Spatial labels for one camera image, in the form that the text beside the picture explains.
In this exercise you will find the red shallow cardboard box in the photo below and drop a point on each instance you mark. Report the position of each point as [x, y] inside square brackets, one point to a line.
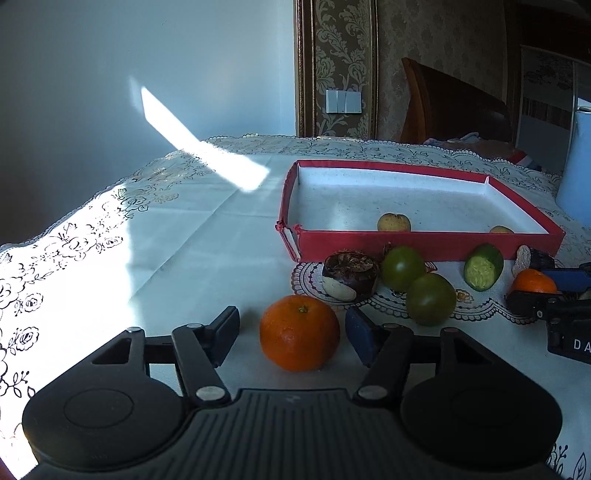
[415, 203]

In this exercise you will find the small orange mandarin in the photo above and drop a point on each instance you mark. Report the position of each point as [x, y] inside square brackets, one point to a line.
[533, 281]

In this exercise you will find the small yellow fruit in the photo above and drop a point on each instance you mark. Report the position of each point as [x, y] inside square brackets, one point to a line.
[501, 229]
[394, 222]

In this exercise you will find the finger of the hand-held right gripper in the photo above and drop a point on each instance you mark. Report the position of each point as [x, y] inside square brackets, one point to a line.
[531, 304]
[570, 279]

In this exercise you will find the patterned wardrobe door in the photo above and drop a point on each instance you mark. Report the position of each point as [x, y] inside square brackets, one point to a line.
[545, 92]

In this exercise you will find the green tomato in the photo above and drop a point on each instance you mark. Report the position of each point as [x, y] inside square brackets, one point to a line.
[431, 299]
[403, 268]

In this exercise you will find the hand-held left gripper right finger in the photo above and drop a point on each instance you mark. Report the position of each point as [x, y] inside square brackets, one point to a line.
[359, 337]

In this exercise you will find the large orange mandarin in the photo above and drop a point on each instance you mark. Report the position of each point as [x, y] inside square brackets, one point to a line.
[299, 333]

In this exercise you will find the striped colourful bedding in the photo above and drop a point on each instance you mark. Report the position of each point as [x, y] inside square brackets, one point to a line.
[480, 146]

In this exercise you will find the light blue jug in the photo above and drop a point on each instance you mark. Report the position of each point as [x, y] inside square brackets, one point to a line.
[577, 161]

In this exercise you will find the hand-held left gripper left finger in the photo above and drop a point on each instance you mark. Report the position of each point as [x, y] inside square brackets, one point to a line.
[225, 333]

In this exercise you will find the large cut brown mangosteen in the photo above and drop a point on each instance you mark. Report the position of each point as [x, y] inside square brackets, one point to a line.
[351, 276]

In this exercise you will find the white wall light switch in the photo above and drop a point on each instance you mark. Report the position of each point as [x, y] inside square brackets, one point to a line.
[344, 101]

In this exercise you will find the cut green cucumber piece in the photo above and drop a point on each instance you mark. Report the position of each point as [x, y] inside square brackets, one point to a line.
[484, 267]

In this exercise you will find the wooden bed headboard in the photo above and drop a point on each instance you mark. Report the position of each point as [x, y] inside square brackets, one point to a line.
[443, 106]

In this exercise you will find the gold framed floral wall panel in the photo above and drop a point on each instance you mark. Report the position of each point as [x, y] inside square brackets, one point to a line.
[341, 55]

